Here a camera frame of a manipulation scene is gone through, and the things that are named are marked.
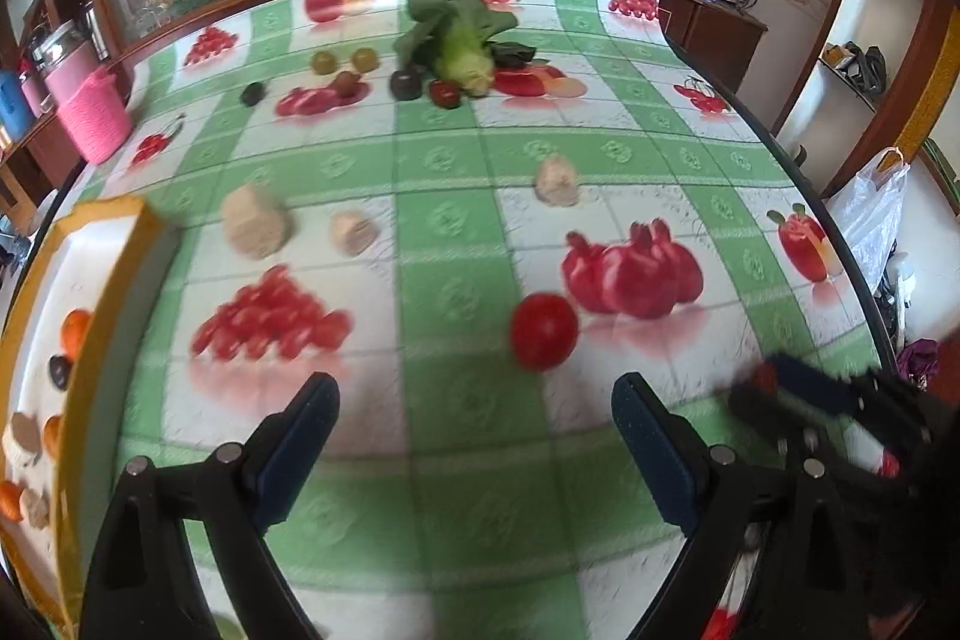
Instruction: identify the dark red date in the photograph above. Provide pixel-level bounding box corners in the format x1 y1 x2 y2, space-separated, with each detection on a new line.
750 362 779 395

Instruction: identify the beige cut chunk three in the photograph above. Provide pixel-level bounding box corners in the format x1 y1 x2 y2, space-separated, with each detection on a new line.
20 487 49 530

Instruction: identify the dark plum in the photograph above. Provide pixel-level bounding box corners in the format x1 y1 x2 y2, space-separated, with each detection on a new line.
47 354 73 392
389 68 423 103

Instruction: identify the red tomato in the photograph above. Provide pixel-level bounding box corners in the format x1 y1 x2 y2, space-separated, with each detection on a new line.
509 292 579 370

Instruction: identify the orange fruit one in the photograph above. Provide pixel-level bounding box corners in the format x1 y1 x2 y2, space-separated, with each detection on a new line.
60 308 91 362

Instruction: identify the beige chunk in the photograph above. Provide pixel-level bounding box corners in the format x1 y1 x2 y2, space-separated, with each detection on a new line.
534 154 579 208

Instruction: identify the beige cut chunk two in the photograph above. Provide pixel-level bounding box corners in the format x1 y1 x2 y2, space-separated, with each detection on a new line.
221 185 291 260

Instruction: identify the beige cut chunk four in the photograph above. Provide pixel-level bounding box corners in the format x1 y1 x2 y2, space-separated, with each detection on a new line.
331 209 379 257

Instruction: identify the orange fruit three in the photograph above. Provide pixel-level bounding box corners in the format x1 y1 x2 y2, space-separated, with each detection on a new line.
0 479 23 523

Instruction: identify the orange fruit two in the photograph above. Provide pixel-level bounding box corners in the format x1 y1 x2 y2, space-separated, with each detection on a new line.
41 414 62 461

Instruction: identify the beige cut chunk one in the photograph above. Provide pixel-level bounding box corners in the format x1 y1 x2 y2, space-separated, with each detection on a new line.
8 411 43 463

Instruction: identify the white plastic bag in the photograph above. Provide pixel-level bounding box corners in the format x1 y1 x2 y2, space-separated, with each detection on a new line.
827 148 910 292

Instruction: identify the yellow rimmed white tray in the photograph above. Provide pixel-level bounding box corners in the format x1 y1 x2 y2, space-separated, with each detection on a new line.
2 197 179 638

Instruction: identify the dark wooden sideboard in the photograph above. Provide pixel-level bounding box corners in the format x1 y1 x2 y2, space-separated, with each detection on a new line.
659 0 768 92

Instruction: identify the small red date by bok choy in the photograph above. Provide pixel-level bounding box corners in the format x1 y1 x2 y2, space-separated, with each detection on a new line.
428 80 462 110

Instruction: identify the pink knitted jar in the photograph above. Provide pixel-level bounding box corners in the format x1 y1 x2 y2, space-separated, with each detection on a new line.
39 21 133 164

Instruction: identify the blue detergent jug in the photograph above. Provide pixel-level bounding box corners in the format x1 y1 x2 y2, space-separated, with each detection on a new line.
0 70 34 142

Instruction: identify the small black plum left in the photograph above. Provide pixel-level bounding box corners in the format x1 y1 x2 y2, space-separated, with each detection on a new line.
239 81 265 107

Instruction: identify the dark plum by bok choy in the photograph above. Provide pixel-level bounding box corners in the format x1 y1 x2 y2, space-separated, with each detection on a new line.
389 68 423 103

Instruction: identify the bok choy vegetable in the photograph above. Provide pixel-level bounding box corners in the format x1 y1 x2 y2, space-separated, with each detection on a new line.
394 0 537 97

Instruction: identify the brown grape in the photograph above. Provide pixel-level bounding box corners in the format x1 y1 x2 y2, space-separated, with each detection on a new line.
331 70 363 99

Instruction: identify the green grape right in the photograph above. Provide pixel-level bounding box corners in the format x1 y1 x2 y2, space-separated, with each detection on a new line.
352 47 381 73

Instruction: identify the green grape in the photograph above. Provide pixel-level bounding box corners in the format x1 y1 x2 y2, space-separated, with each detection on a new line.
309 50 340 74
352 47 381 73

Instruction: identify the green grape left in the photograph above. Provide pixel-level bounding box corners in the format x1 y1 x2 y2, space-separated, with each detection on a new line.
309 50 340 74

